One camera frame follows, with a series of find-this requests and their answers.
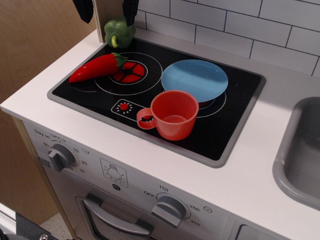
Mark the black base with cable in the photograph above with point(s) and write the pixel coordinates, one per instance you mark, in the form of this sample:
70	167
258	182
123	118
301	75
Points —
20	228

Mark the blue plastic plate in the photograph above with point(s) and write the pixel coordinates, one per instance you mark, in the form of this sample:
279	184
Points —
202	79

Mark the green toy bell pepper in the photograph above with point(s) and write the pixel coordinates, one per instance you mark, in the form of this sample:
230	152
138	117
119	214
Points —
118	34

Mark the red toy chili pepper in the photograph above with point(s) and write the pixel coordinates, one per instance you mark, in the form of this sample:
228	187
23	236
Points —
101	66

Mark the grey toy sink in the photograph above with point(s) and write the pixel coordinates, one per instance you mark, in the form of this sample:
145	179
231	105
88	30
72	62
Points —
296	168

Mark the grey oven door handle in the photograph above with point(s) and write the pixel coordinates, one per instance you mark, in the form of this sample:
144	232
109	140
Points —
139	229

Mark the red plastic cup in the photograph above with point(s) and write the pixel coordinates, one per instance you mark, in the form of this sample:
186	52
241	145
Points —
173	113

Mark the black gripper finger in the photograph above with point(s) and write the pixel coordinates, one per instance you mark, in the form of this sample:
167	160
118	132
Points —
130	9
85	9

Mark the grey timer knob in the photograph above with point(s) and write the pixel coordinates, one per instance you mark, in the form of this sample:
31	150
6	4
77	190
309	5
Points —
60	157

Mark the grey temperature knob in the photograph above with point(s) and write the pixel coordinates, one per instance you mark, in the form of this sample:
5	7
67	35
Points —
169	210

